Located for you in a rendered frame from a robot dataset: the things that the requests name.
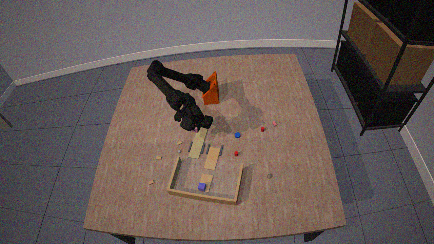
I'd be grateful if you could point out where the pale yellow strip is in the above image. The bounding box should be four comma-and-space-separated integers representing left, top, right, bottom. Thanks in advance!
189, 127, 208, 158

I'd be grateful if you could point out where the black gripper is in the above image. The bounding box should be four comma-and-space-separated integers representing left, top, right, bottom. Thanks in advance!
174, 112, 213, 131

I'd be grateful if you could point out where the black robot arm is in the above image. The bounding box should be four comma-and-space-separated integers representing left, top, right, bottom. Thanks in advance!
147, 60, 210, 131

